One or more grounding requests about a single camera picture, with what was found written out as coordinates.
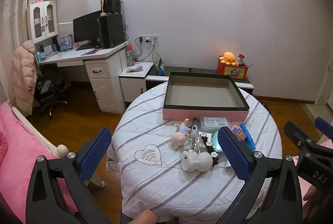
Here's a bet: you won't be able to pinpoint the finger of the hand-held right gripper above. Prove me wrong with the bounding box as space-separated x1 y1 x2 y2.
314 117 333 141
284 121 320 159

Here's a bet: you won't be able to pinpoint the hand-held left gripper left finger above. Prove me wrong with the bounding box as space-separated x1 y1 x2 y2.
25 127 112 224

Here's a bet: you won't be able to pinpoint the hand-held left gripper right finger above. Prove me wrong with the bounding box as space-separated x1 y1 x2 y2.
217 126 303 224

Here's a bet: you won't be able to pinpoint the white plug adapter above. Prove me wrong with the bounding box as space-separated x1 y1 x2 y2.
182 150 214 172

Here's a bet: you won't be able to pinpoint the clear glass perfume bottle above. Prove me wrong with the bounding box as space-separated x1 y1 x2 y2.
183 126 201 152

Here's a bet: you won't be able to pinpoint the small baby doll figurine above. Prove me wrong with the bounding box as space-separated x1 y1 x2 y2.
179 118 191 135

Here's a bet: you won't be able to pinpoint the pink pig figurine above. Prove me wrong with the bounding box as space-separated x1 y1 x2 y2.
170 131 189 150

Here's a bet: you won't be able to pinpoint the pink box with dark rim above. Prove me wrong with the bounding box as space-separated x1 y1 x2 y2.
163 72 250 122

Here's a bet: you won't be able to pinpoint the person's right hand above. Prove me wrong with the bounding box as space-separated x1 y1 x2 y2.
302 184 320 214

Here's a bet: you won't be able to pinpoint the person's left hand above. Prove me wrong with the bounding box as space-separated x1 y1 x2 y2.
129 210 156 224

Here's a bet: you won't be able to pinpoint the pink quilt with writing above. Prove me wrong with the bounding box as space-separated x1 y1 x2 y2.
318 136 333 149

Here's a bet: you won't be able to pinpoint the black hair clip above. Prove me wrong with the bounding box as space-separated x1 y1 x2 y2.
205 143 220 166

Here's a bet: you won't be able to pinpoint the teal oval case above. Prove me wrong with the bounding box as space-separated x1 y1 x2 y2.
211 130 224 152

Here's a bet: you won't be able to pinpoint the white charger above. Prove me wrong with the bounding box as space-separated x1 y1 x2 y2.
198 131 212 143

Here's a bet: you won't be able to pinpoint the clear plastic card box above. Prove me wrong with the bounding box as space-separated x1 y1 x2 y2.
203 116 229 133

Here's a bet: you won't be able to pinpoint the white striped tablecloth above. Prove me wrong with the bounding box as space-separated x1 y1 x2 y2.
106 81 283 222

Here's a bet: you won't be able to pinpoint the white desk with drawers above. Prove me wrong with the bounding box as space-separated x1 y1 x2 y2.
36 41 129 114

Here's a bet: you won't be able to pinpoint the white nightstand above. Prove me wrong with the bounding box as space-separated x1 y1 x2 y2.
119 61 154 105

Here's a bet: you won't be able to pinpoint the pink bed blanket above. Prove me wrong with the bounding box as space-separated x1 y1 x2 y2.
0 102 78 217

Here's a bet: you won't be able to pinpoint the black office chair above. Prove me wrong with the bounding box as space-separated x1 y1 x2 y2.
32 63 69 120

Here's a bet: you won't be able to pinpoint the orange storage box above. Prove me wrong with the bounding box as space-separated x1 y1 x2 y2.
217 61 247 80

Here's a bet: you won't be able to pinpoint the orange octopus plush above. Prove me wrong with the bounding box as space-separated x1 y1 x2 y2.
219 52 237 66

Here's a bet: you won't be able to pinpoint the water bottle with red lid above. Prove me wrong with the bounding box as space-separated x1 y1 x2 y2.
126 45 134 66

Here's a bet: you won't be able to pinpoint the pink puffer jacket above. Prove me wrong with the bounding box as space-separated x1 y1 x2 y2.
12 41 37 116

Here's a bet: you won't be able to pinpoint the black keyboard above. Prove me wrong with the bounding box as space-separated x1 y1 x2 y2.
76 44 101 51

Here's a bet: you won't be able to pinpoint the blue snack bag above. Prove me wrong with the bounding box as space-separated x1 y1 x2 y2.
153 54 165 76

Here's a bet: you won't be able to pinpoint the blue book box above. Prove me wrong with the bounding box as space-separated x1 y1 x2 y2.
58 34 73 51

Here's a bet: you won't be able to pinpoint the black computer tower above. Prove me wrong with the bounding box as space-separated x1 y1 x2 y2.
99 13 125 49

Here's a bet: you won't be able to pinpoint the black computer monitor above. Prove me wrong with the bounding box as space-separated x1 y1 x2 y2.
73 10 102 45

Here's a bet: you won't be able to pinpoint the white hutch cabinet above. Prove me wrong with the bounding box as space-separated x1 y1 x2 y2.
27 0 59 44

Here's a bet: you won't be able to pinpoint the black speaker box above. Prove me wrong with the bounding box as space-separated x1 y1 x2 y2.
100 0 121 14

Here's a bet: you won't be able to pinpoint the light curtain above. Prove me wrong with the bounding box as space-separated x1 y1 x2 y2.
0 0 46 63

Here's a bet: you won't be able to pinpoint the white bed post knob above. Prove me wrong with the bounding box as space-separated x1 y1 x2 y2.
57 144 68 158

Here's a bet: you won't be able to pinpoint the black power cables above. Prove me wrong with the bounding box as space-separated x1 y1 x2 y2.
135 37 157 62

